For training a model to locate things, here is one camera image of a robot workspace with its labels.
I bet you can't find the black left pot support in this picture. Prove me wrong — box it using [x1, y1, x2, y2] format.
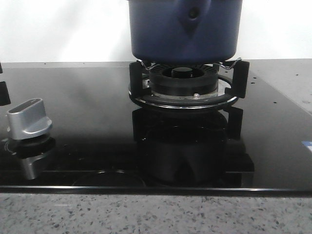
[0, 60, 12, 107]

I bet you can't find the blue white sticker label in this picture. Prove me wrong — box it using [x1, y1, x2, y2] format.
[301, 141, 312, 155]

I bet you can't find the silver wire pot adapter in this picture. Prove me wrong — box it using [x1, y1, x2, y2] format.
[137, 58, 242, 71]

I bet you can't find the black gas burner head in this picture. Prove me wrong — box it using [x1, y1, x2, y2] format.
[149, 64, 218, 96]

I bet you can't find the silver stove control knob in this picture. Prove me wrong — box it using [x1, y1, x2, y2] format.
[7, 98, 52, 140]

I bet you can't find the black glass stove top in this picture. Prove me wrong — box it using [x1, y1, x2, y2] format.
[0, 61, 312, 196]

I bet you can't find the black pot support ring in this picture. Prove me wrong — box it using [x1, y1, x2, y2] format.
[127, 60, 250, 112]

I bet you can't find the blue cooking pot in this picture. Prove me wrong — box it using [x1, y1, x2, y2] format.
[128, 0, 242, 64]

